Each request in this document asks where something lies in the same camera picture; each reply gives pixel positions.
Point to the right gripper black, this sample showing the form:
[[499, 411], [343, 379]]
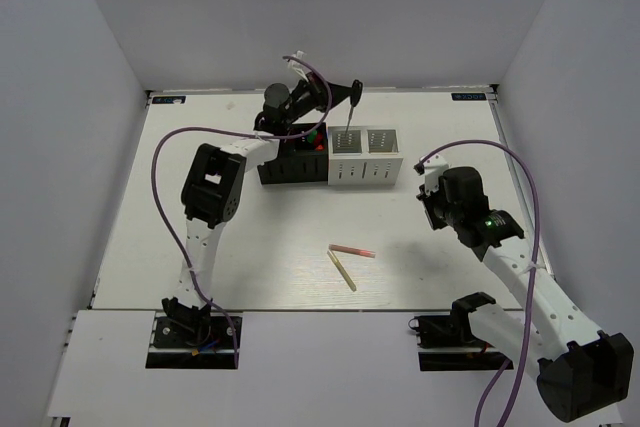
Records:
[[428, 200]]

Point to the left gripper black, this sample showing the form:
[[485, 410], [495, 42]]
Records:
[[317, 89]]

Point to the black handled scissors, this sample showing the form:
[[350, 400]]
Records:
[[354, 99]]

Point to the green cap black highlighter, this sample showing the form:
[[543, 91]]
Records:
[[311, 137]]

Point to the slim orange pen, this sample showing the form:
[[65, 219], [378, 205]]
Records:
[[352, 251]]

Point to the slim yellow pen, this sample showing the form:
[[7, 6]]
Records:
[[344, 274]]

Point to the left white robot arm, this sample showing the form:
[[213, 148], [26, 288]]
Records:
[[211, 196]]

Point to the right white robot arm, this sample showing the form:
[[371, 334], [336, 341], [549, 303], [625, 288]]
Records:
[[578, 368]]

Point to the white double pen holder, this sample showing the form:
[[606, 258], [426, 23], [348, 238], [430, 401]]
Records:
[[363, 156]]

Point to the black double pen holder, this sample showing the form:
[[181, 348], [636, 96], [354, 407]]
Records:
[[297, 162]]

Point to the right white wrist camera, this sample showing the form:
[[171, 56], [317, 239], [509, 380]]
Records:
[[430, 170]]

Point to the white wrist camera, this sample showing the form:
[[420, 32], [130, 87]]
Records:
[[430, 170], [293, 64]]

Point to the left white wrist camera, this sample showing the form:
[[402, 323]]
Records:
[[293, 64]]

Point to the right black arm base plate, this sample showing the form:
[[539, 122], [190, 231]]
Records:
[[441, 348]]

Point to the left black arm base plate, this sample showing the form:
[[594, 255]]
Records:
[[173, 347]]

